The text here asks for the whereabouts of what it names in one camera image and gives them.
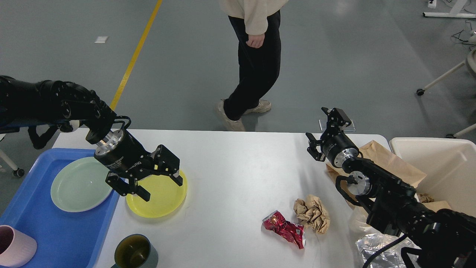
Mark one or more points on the white desk base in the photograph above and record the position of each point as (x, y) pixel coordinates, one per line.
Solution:
(457, 11)

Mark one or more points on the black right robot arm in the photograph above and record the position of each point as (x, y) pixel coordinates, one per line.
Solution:
(443, 239)

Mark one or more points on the beige plastic bin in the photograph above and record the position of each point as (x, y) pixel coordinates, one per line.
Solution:
(450, 166)

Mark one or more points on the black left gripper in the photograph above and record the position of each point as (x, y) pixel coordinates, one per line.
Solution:
(128, 161)

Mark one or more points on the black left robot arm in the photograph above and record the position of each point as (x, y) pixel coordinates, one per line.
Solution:
(58, 104)

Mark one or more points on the teal mug yellow inside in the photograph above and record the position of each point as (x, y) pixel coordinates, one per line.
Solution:
(135, 251)

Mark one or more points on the white caster leg left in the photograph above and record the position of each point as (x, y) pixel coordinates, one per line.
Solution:
(17, 172)

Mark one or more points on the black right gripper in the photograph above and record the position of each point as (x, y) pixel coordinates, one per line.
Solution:
(333, 145)

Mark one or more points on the pink ribbed cup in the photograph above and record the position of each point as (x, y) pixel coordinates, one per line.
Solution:
(16, 248)

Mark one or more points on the person in cream sweater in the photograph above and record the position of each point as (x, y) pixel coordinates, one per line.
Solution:
(256, 24)

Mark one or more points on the pale green plate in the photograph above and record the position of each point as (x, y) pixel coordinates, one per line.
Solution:
(80, 186)

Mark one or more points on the crumpled brown paper ball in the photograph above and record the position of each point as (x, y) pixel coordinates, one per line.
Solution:
(311, 213)

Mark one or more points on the crushed red can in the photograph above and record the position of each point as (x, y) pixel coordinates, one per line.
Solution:
(291, 232)

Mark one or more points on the white chair leg with caster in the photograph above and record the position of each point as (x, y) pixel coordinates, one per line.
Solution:
(469, 62)

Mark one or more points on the yellow plastic plate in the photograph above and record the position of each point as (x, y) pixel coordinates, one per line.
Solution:
(165, 196)

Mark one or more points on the brown paper bag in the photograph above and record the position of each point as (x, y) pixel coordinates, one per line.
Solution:
(408, 173)

